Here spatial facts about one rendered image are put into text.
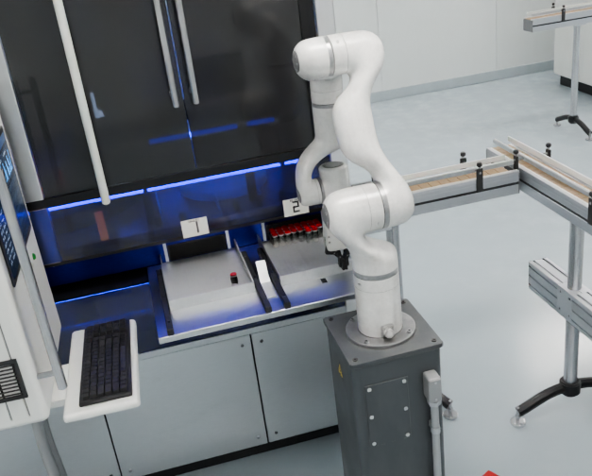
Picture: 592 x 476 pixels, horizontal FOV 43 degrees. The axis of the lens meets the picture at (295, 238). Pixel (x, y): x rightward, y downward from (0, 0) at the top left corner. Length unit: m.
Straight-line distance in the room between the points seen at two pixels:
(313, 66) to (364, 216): 0.39
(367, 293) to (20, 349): 0.88
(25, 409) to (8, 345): 0.19
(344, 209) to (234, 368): 1.06
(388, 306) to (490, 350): 1.58
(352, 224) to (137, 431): 1.32
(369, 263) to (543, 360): 1.69
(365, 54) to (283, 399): 1.43
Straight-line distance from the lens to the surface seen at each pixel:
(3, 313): 1.93
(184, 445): 2.87
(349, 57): 1.88
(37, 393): 2.05
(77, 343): 2.38
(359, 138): 1.85
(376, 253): 1.89
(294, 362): 2.76
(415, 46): 7.54
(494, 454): 2.97
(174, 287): 2.39
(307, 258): 2.43
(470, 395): 3.24
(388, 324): 1.99
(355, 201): 1.83
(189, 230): 2.44
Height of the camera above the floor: 1.97
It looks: 25 degrees down
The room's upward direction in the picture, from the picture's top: 7 degrees counter-clockwise
